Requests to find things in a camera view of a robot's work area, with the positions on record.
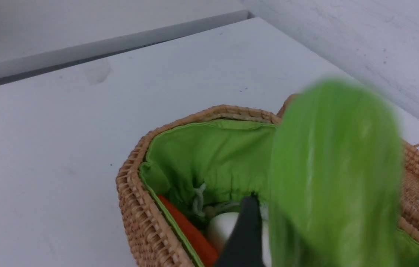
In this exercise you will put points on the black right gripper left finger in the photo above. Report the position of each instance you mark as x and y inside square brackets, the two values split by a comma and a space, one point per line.
[244, 246]

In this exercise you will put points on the orange toy carrot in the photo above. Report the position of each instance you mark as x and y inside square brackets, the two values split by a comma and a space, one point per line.
[206, 252]

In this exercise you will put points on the white toy radish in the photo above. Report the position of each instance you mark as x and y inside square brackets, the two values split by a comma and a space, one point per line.
[221, 227]

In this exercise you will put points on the green toy vegetable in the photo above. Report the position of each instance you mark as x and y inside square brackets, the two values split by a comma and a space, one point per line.
[330, 229]

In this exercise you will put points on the woven wicker basket green lining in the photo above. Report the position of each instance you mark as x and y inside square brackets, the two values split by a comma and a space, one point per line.
[217, 156]

